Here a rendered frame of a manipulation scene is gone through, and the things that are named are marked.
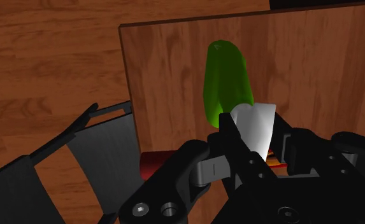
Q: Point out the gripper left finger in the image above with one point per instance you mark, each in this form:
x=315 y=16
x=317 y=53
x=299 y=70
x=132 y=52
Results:
x=182 y=167

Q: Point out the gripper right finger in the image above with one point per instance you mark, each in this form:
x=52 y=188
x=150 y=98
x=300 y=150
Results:
x=312 y=152

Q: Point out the green and white spatula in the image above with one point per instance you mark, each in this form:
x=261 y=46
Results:
x=225 y=77

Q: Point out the red and orange object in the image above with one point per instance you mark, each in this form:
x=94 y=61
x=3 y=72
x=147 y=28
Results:
x=152 y=163

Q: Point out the black chair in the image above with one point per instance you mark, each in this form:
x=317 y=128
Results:
x=107 y=149

